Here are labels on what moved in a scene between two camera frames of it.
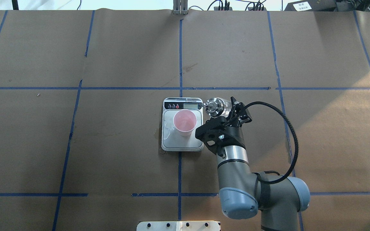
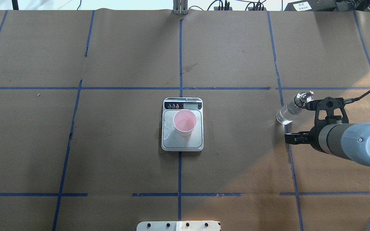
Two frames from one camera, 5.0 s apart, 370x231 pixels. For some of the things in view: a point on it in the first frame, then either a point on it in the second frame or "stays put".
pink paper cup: (184, 121) stays put
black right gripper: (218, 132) -> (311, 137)
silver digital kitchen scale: (171, 141) stays put
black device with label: (312, 5) stays put
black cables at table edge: (227, 6) stays put
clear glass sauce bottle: (217, 107) -> (286, 115)
